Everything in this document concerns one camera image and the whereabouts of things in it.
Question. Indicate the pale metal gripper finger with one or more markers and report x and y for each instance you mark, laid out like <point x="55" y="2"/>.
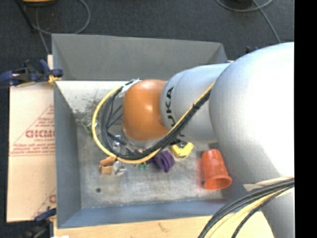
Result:
<point x="119" y="164"/>
<point x="121" y="171"/>

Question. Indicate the orange and tan small object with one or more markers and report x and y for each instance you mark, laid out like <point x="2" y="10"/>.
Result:
<point x="107" y="163"/>

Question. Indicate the purple ribbed toy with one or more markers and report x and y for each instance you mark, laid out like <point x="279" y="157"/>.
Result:
<point x="164" y="160"/>

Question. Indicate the grey metal bin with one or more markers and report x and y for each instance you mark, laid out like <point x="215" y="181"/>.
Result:
<point x="153" y="190"/>

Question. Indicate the yellow and black tool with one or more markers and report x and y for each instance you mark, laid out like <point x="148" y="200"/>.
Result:
<point x="184" y="150"/>

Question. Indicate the orange plastic cup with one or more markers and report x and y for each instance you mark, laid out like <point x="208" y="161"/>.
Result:
<point x="213" y="168"/>

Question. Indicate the brown cardboard board, red print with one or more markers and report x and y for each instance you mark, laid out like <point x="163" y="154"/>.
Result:
<point x="29" y="177"/>

